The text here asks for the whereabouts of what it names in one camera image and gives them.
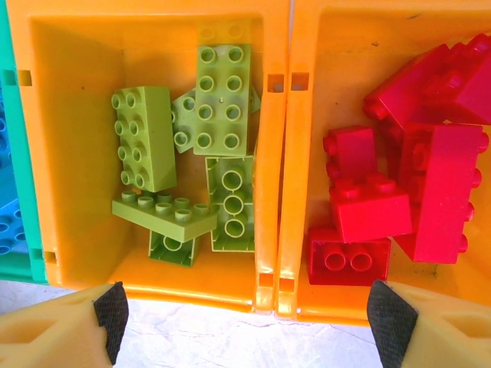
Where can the light green eight-stud lego brick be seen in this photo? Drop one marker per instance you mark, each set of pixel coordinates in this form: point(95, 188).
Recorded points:
point(220, 99)
point(144, 138)

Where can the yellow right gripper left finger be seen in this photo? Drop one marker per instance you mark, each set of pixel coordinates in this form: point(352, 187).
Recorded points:
point(46, 337)

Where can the blue lego brick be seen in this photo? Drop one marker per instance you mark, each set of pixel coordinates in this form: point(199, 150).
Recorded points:
point(3, 134)
point(11, 230)

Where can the long red lego brick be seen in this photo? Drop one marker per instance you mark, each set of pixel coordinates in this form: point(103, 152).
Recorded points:
point(441, 199)

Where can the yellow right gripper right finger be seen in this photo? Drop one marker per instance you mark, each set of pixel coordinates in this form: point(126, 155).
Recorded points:
point(445, 337)

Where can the green plastic bin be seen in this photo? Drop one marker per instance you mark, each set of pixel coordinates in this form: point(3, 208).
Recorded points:
point(23, 161)

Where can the small red lego brick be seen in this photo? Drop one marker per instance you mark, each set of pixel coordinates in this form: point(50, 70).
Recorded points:
point(372, 218)
point(353, 147)
point(345, 264)

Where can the small light green lego brick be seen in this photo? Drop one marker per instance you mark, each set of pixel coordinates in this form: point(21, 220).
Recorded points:
point(184, 253)
point(184, 122)

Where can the orange plastic bin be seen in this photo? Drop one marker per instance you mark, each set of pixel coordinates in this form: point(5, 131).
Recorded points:
point(345, 57)
point(76, 153)

